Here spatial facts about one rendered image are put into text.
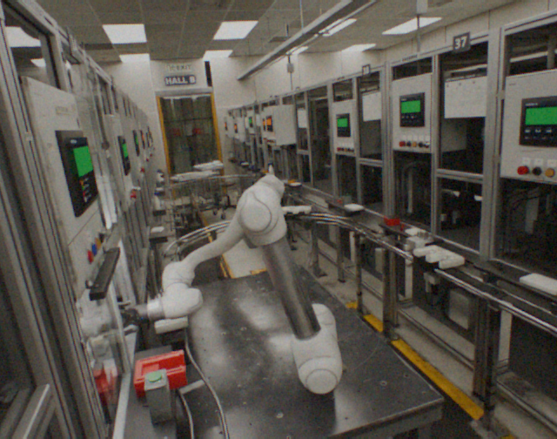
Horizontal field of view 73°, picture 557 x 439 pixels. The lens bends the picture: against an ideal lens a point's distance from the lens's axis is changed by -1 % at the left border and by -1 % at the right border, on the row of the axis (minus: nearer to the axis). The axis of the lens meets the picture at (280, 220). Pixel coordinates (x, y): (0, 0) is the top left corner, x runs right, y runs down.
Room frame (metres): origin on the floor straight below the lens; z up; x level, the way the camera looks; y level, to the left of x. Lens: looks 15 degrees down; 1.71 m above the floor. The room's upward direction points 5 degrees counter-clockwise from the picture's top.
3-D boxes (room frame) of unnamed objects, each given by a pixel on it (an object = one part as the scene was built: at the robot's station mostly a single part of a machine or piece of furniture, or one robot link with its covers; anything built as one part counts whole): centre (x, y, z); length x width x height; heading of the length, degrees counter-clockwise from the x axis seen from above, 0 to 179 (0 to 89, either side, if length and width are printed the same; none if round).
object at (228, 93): (10.40, -0.89, 1.65); 4.64 x 0.08 x 3.30; 106
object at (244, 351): (1.73, 0.18, 0.66); 1.50 x 1.06 x 0.04; 16
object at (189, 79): (9.53, 2.05, 2.82); 0.75 x 0.04 x 0.25; 106
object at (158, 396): (0.93, 0.41, 0.97); 0.08 x 0.08 x 0.12; 16
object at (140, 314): (1.37, 0.60, 1.01); 0.09 x 0.07 x 0.08; 105
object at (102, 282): (0.97, 0.49, 1.37); 0.36 x 0.04 x 0.04; 16
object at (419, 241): (2.20, -0.84, 0.92); 0.13 x 0.10 x 0.09; 106
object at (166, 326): (1.69, 0.58, 0.84); 0.36 x 0.14 x 0.10; 16
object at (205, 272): (5.99, 1.43, 0.01); 5.85 x 0.59 x 0.01; 16
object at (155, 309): (1.39, 0.53, 1.02); 0.09 x 0.06 x 0.09; 15
